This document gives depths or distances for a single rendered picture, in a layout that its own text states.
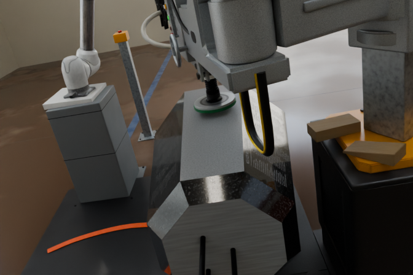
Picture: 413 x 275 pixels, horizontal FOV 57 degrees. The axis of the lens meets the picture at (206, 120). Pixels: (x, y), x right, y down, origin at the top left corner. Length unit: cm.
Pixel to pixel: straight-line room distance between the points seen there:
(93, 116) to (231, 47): 179
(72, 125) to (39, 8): 674
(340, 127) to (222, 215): 64
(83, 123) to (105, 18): 626
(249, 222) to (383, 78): 75
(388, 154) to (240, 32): 72
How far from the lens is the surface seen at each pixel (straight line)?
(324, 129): 169
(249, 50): 115
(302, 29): 124
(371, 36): 154
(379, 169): 156
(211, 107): 188
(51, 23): 941
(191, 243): 150
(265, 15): 116
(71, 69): 288
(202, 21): 139
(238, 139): 165
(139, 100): 383
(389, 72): 161
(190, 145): 168
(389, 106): 166
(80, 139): 292
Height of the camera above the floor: 159
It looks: 23 degrees down
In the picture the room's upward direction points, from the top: 12 degrees counter-clockwise
